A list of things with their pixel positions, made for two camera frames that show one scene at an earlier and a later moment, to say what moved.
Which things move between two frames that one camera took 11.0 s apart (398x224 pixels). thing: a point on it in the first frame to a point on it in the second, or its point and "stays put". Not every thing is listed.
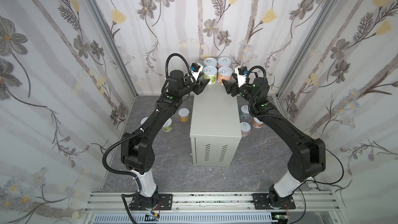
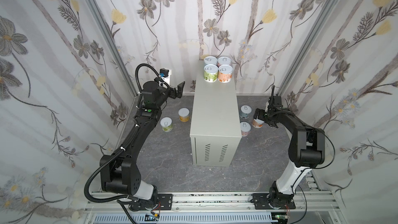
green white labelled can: (210, 72) stays put
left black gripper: (198, 89) to (171, 92)
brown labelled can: (224, 73) stays put
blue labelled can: (210, 61) stays put
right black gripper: (234, 88) to (274, 102)
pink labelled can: (224, 61) stays put
